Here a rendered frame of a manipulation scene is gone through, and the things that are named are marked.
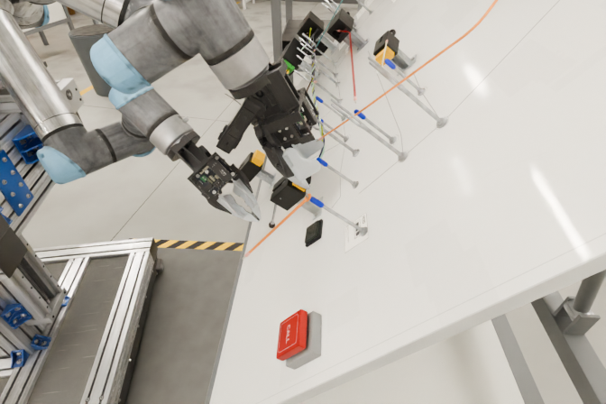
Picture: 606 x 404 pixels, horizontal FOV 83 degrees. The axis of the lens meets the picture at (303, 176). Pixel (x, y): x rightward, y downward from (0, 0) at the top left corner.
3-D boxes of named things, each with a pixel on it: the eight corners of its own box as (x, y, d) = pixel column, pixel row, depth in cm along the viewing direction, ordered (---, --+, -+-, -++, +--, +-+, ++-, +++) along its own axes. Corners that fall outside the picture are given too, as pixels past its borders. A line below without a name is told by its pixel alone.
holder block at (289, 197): (290, 195, 67) (273, 184, 65) (307, 179, 63) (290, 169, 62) (287, 211, 64) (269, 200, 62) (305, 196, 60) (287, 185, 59)
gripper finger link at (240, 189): (260, 222, 65) (224, 188, 64) (259, 219, 70) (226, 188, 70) (271, 210, 65) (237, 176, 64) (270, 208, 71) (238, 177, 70)
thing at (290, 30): (280, 56, 145) (279, 40, 141) (287, 32, 173) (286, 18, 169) (357, 58, 144) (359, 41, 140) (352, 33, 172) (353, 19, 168)
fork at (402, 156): (408, 157, 50) (335, 99, 45) (399, 164, 51) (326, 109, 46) (406, 149, 51) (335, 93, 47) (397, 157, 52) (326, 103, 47)
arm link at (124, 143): (96, 142, 74) (94, 116, 65) (144, 123, 81) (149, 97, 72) (116, 171, 74) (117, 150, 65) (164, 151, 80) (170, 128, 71)
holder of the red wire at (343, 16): (371, 22, 101) (344, -3, 98) (368, 44, 93) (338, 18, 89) (360, 35, 105) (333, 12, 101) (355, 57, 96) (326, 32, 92)
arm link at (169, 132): (155, 143, 69) (186, 116, 70) (171, 160, 69) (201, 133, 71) (144, 138, 62) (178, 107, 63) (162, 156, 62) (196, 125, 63)
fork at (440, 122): (449, 122, 46) (374, 56, 41) (438, 131, 47) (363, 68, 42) (445, 114, 48) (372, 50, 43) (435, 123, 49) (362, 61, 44)
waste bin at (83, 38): (92, 102, 349) (67, 39, 311) (91, 86, 381) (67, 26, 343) (140, 93, 366) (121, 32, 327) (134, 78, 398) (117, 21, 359)
